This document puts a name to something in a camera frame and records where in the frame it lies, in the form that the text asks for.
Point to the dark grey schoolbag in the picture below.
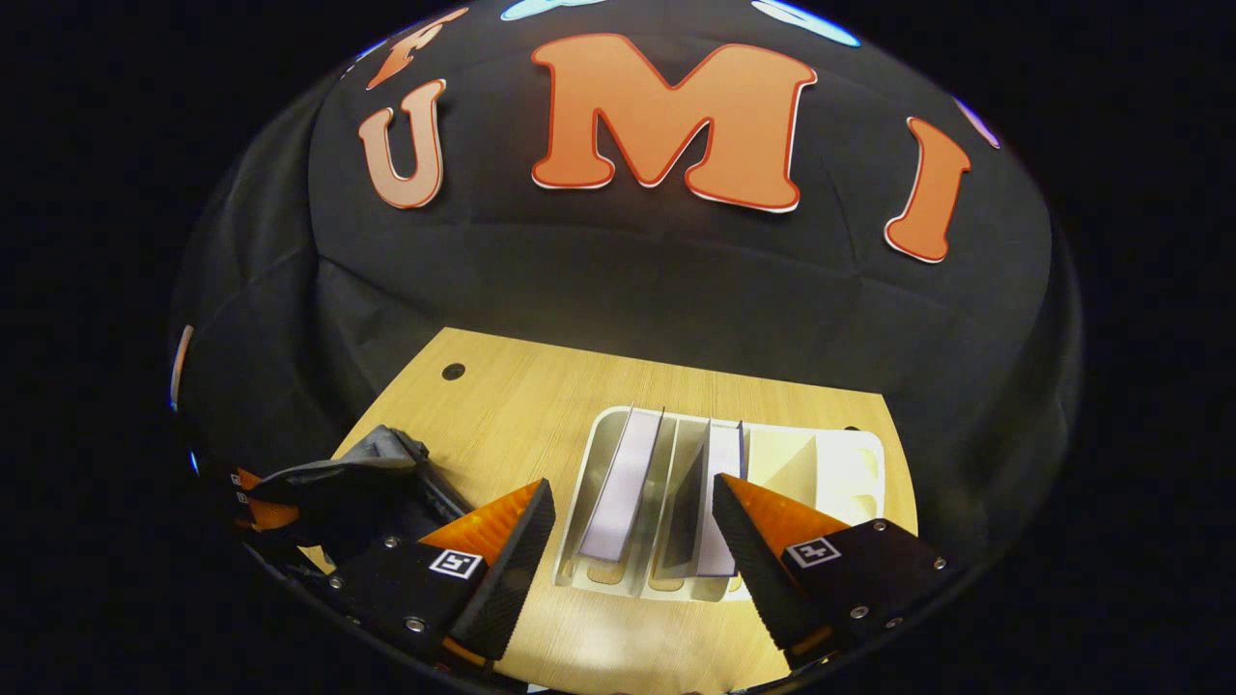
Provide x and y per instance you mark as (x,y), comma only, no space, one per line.
(386,483)

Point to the blue cover book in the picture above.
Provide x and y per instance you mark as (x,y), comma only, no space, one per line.
(724,449)

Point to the white plastic bookshelf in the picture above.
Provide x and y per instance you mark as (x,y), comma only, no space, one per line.
(830,473)

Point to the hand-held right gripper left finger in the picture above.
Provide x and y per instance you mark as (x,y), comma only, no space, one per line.
(502,579)

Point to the grey cover book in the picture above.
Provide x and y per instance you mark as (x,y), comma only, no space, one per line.
(623,492)

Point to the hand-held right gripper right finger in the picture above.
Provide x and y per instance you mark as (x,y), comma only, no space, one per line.
(758,569)

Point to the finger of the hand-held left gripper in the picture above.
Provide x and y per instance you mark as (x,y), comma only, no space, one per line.
(247,479)
(270,516)

